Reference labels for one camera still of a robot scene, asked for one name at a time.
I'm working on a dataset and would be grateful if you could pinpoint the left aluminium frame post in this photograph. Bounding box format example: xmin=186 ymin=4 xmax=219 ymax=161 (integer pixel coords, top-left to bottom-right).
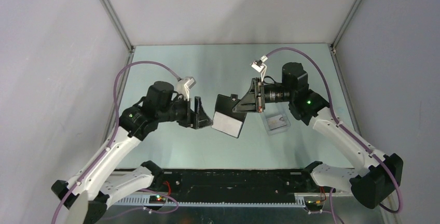
xmin=99 ymin=0 xmax=134 ymax=53

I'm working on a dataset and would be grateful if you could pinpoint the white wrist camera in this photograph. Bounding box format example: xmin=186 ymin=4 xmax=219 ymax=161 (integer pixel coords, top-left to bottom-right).
xmin=175 ymin=76 xmax=197 ymax=101
xmin=251 ymin=55 xmax=268 ymax=82

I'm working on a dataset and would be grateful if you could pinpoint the aluminium frame post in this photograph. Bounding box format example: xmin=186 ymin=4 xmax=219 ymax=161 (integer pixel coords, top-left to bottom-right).
xmin=330 ymin=0 xmax=363 ymax=50
xmin=99 ymin=0 xmax=134 ymax=53

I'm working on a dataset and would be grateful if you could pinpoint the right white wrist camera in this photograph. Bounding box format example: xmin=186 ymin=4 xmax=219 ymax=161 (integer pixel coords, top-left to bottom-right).
xmin=251 ymin=55 xmax=268 ymax=82

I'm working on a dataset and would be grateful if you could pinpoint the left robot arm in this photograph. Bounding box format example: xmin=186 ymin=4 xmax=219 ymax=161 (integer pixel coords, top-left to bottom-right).
xmin=51 ymin=77 xmax=213 ymax=223

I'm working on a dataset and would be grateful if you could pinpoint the controller board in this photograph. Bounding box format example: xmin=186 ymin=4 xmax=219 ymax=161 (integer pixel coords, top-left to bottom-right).
xmin=148 ymin=194 xmax=168 ymax=205
xmin=304 ymin=200 xmax=325 ymax=214

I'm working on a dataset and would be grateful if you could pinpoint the left controller board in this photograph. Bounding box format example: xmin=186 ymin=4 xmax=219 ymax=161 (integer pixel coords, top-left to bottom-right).
xmin=148 ymin=194 xmax=168 ymax=205

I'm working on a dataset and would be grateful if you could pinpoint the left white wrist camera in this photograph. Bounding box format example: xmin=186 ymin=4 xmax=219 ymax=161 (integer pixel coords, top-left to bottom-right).
xmin=175 ymin=76 xmax=197 ymax=101

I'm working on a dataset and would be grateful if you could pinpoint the clear plastic card tray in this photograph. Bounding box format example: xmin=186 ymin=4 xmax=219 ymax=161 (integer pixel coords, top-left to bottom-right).
xmin=259 ymin=110 xmax=291 ymax=136

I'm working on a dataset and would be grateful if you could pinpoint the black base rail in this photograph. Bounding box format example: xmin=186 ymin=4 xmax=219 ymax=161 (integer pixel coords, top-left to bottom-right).
xmin=149 ymin=169 xmax=322 ymax=205

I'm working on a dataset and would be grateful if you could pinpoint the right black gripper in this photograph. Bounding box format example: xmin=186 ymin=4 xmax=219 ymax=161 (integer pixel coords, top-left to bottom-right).
xmin=233 ymin=77 xmax=294 ymax=113

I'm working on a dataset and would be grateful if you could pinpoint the right aluminium frame post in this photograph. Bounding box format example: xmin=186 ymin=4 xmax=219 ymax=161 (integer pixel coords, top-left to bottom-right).
xmin=330 ymin=0 xmax=363 ymax=50

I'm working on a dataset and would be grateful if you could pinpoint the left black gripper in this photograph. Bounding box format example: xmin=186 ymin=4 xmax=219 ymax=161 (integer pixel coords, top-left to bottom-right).
xmin=157 ymin=94 xmax=213 ymax=129

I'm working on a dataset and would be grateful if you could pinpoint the right controller board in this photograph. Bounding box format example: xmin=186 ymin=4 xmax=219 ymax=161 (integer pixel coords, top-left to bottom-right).
xmin=304 ymin=200 xmax=325 ymax=214

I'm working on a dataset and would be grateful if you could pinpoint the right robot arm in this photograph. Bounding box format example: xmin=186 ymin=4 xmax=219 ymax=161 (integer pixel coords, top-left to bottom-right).
xmin=232 ymin=61 xmax=403 ymax=209

